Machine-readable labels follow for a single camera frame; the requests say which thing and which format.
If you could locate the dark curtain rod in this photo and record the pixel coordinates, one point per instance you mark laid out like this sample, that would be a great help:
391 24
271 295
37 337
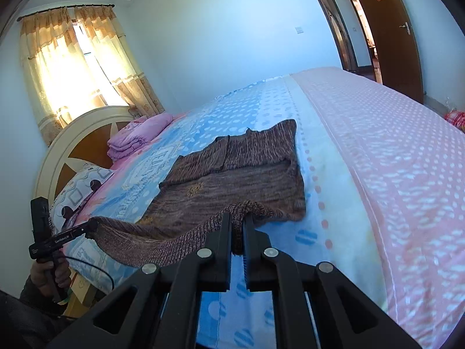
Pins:
65 10

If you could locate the brown wooden door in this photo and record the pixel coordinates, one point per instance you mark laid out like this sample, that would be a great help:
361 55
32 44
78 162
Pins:
392 54

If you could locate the person's left forearm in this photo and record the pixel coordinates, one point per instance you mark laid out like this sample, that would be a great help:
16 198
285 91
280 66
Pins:
21 320

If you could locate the patterned bed sheet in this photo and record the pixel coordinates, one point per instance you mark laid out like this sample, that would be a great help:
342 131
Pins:
381 152

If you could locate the brown door frame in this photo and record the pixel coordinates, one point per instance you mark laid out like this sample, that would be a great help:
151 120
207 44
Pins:
336 25

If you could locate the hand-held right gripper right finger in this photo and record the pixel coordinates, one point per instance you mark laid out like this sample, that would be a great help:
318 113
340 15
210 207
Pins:
258 258

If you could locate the yellow patterned curtain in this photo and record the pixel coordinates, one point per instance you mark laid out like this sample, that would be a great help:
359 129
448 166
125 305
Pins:
127 76
51 80

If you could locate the red bag on floor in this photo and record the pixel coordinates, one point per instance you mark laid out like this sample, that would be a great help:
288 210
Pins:
456 120

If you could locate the brown knitted sweater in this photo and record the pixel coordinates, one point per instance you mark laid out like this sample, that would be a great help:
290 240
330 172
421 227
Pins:
232 189

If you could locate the person's left hand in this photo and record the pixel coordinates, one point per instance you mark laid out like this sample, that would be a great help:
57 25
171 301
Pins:
40 278

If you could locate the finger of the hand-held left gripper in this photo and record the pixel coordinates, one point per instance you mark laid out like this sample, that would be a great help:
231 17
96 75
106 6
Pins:
76 231

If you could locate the white wooden headboard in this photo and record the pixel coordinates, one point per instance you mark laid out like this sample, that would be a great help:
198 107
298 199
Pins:
90 116

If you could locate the light wooden bedside table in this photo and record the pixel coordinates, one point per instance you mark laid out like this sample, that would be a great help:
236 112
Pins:
83 292

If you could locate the folded purple blanket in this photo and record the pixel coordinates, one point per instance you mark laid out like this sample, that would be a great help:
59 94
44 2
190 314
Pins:
138 134

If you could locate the grey patterned pillow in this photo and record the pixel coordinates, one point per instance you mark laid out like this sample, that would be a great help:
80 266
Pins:
78 192

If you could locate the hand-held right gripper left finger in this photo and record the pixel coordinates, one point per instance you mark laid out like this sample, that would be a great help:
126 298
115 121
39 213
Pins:
218 258

